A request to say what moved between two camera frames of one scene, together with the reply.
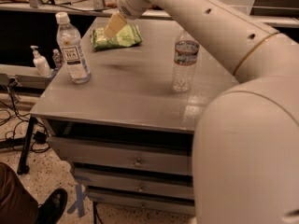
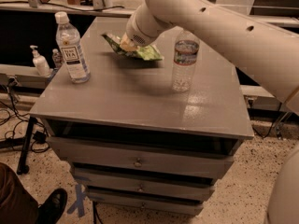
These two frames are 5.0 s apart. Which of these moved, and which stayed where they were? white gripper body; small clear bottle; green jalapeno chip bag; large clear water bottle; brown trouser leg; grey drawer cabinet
Moved: white gripper body; green jalapeno chip bag
Stayed: brown trouser leg; grey drawer cabinet; large clear water bottle; small clear bottle
